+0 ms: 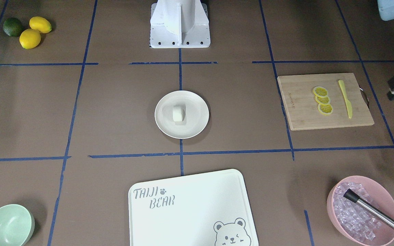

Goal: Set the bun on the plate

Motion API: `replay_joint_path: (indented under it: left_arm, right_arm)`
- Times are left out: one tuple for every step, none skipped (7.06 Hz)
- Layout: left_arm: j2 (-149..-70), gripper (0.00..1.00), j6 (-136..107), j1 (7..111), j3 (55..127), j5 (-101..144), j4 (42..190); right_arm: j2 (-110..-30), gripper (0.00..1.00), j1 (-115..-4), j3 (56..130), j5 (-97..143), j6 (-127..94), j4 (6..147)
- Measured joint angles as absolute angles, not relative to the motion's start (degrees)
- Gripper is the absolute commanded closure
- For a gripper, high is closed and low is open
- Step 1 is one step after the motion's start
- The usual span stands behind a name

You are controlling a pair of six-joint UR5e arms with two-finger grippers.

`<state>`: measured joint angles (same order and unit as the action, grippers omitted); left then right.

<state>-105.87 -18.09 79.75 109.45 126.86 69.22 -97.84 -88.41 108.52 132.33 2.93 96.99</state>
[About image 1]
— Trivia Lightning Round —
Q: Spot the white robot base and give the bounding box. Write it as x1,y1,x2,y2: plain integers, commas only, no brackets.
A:
149,0,211,49

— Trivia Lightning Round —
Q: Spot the white bear tray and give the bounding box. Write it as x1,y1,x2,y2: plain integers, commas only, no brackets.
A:
128,169,259,246

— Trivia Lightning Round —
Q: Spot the yellow plastic knife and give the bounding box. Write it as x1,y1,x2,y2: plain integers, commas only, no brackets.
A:
338,80,353,119

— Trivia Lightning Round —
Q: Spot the lemon slice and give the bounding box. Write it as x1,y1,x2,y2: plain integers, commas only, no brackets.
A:
317,104,333,115
313,86,328,98
315,96,330,105

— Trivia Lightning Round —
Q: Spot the bamboo cutting board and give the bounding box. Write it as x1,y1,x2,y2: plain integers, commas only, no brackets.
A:
278,73,374,131

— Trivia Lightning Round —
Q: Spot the metal muddler stick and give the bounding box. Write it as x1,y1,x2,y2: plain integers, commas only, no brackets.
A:
343,189,394,229

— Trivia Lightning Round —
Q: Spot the pink bowl with ice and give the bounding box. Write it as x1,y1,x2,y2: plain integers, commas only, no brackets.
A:
326,176,394,246

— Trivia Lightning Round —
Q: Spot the white round plate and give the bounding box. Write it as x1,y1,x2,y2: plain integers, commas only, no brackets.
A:
154,90,210,139

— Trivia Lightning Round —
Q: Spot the yellow lemon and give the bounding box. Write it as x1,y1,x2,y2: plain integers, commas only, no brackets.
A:
19,29,42,50
29,16,53,33

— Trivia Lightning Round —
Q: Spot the green avocado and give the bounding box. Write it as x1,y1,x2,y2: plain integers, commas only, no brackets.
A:
3,17,24,37

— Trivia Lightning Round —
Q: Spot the green bowl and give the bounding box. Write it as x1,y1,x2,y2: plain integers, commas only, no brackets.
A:
0,204,35,246

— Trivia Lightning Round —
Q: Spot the metal cutting board handle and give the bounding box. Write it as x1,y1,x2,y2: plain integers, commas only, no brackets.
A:
360,87,370,108

